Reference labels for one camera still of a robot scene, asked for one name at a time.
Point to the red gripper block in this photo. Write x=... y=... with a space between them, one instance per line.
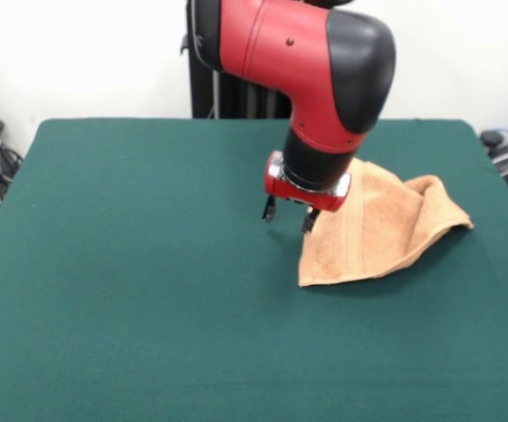
x=289 y=193

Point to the tan terry towel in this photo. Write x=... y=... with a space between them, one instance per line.
x=377 y=220

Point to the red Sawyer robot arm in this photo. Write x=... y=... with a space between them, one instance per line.
x=306 y=66

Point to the dark green table cloth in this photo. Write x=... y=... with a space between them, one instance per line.
x=104 y=264

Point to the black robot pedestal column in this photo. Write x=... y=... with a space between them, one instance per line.
x=201 y=101

